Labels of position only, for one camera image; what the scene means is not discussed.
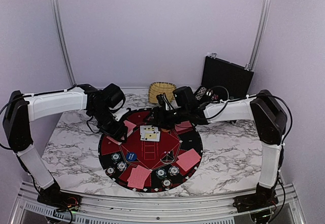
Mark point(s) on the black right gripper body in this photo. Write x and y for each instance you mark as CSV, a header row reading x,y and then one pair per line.
x,y
168,121

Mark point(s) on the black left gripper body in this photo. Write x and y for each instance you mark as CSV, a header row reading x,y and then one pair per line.
x,y
106,125

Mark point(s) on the dealt red card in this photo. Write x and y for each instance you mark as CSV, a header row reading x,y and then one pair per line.
x,y
186,162
192,151
183,126
137,179
142,169

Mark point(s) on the red playing card deck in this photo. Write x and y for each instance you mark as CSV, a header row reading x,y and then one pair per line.
x,y
129,127

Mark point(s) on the ace of clubs card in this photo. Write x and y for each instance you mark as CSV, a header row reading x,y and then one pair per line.
x,y
152,136

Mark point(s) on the green blue chip stack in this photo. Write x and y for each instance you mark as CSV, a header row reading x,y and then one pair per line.
x,y
161,173
115,158

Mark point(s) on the blue small blind button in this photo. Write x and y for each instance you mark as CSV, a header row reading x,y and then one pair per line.
x,y
131,157

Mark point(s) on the clear round dealer button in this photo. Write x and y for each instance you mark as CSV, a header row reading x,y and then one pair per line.
x,y
167,157

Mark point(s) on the red black chip stack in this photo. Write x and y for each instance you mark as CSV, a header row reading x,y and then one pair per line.
x,y
166,183
110,171

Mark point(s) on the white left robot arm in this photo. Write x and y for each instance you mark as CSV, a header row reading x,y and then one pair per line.
x,y
104,105

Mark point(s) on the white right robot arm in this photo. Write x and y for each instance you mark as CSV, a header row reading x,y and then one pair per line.
x,y
263,109

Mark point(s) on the woven bamboo tray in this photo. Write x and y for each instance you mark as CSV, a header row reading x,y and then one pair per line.
x,y
157,88

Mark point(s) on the blue white chips in case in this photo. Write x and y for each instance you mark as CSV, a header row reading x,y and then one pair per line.
x,y
199,93

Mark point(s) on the round red black poker mat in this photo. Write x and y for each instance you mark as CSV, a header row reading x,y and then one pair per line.
x,y
148,154

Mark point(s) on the red dice in case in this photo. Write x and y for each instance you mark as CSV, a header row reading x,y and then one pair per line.
x,y
215,97

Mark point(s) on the black poker chip case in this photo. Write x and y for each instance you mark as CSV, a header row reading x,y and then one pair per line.
x,y
227,80

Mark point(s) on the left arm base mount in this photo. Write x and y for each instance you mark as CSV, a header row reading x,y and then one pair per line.
x,y
64,203

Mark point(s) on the aluminium front rail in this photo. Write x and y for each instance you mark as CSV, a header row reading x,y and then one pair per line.
x,y
219,208

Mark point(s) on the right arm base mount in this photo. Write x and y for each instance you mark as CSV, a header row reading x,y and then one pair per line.
x,y
255,203

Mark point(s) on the left aluminium frame post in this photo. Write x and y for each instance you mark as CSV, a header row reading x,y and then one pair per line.
x,y
62,41

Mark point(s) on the aluminium frame post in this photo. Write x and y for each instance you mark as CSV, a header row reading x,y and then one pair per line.
x,y
62,41
259,34

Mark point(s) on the right aluminium frame post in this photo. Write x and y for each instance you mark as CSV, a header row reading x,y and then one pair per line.
x,y
259,34

